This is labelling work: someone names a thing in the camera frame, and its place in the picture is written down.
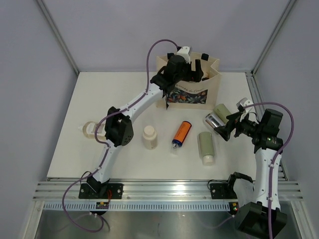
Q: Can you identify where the aluminium frame post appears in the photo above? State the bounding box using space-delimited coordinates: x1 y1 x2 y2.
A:
251 0 298 76
34 0 80 76

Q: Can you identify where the cream bottle with round cap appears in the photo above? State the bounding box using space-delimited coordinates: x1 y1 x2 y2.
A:
143 125 158 150

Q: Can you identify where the left aluminium frame post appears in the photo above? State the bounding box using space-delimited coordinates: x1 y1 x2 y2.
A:
34 0 80 76

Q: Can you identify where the slotted white cable duct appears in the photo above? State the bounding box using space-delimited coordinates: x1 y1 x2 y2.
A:
43 200 230 212

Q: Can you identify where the right aluminium frame post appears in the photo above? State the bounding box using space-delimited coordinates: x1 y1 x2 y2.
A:
251 0 298 76

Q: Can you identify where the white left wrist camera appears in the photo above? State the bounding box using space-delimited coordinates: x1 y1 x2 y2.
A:
176 46 192 64

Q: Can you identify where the sage green bottle white cap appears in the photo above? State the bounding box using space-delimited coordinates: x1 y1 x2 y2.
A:
197 131 215 166

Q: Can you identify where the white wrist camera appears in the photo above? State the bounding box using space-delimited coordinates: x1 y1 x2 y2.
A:
176 46 192 64
236 98 253 113

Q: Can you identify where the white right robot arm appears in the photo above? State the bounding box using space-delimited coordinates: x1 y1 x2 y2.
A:
215 107 287 239

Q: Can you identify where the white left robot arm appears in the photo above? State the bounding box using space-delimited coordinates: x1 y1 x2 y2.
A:
87 55 203 199

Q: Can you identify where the small sage green bottle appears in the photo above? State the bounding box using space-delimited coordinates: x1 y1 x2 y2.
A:
213 104 231 124

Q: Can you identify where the orange blue spray bottle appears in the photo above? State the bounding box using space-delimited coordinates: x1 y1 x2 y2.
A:
171 121 192 154

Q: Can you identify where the beige canvas tote bag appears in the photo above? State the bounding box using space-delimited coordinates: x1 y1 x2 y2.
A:
156 52 221 110

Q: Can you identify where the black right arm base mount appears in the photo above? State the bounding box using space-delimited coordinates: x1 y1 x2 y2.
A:
207 180 237 199

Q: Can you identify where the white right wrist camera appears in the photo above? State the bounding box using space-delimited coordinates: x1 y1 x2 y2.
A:
236 98 253 113

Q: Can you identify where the shiny silver bottle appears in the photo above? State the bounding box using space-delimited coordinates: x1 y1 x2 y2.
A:
204 112 225 134

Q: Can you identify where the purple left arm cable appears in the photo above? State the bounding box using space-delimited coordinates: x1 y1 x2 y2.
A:
61 39 180 235

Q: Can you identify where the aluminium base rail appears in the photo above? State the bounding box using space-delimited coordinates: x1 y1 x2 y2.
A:
32 179 303 201

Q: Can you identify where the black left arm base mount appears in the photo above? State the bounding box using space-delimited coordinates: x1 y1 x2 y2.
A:
78 183 124 199

